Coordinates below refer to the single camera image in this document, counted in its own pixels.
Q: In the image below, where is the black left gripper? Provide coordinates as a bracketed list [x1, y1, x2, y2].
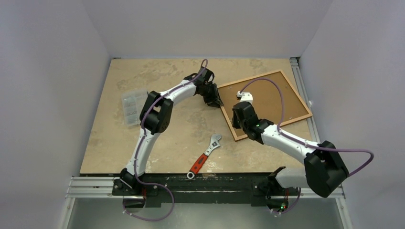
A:
[199, 83, 223, 109]

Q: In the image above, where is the wooden picture frame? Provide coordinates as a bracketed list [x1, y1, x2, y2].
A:
[218, 70, 313, 142]

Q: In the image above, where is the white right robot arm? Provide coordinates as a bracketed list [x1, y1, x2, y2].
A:
[232, 102, 349, 198]

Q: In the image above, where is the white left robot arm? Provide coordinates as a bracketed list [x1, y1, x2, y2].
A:
[119, 67, 223, 195]

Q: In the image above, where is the clear plastic screw box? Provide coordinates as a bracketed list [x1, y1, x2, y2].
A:
[121, 88, 148, 126]

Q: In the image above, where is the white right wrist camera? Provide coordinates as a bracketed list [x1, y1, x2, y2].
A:
[236, 91, 253, 104]

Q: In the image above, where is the red handled adjustable wrench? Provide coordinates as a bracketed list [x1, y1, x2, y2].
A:
[186, 134, 222, 179]

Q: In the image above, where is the silver right side rail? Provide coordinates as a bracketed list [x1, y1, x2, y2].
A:
[289, 57, 345, 200]

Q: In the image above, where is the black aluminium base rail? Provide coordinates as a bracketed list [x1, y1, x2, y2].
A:
[112, 172, 298, 208]

